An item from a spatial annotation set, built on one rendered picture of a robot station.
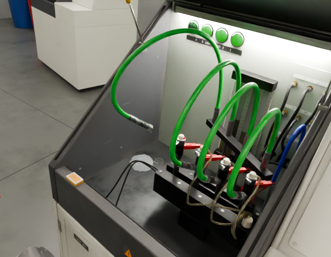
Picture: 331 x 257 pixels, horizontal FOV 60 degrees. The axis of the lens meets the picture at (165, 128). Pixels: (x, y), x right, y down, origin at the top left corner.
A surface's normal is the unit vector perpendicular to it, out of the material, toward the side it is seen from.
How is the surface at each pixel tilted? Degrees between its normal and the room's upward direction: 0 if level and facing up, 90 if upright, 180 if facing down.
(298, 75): 90
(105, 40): 90
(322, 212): 76
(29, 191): 0
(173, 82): 90
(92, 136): 90
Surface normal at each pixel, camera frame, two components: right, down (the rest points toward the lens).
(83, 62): 0.65, 0.45
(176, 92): -0.65, 0.34
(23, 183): 0.10, -0.85
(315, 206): -0.60, 0.13
